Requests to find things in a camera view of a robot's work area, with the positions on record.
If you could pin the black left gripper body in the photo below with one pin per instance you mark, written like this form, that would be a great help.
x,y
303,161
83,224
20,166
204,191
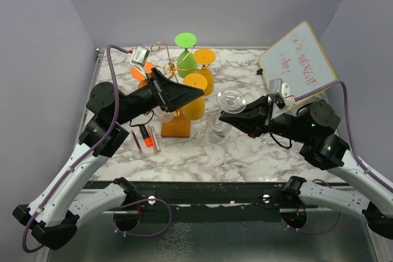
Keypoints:
x,y
147,99

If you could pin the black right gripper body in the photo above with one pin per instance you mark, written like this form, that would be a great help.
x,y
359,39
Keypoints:
x,y
279,124

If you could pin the clear wine glass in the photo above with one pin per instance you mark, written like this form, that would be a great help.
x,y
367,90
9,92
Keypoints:
x,y
164,117
230,101

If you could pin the orange plastic wine glass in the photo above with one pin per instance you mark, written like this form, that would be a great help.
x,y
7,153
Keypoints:
x,y
141,78

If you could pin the green plastic wine glass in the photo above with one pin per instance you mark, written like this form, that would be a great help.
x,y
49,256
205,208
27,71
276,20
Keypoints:
x,y
185,62

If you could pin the yellow plastic wine glass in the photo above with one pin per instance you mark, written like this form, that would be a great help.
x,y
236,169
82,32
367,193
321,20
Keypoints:
x,y
205,57

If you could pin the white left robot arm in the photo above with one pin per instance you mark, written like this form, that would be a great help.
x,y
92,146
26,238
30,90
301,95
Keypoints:
x,y
55,215

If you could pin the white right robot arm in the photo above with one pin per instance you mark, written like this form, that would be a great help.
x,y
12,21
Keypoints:
x,y
314,127

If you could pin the wooden rack base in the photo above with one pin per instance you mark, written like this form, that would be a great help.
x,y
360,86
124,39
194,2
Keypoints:
x,y
178,127

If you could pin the green white pen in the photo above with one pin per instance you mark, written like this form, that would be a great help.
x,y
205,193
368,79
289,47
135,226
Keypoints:
x,y
154,139

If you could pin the orange highlighter marker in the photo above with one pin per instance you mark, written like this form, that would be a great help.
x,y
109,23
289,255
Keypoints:
x,y
146,136

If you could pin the pink pen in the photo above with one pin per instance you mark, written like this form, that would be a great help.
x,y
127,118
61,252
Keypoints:
x,y
137,142

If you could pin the yellow-framed whiteboard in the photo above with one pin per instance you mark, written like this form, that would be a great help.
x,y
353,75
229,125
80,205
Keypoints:
x,y
299,60

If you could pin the gold wire glass rack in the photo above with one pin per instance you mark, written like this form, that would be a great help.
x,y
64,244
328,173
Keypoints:
x,y
169,69

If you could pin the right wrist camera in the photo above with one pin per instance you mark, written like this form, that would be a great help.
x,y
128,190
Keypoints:
x,y
279,95

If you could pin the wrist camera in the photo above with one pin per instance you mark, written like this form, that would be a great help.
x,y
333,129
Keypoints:
x,y
279,95
139,57

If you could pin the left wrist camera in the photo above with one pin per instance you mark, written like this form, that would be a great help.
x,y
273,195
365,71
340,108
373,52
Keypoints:
x,y
139,57

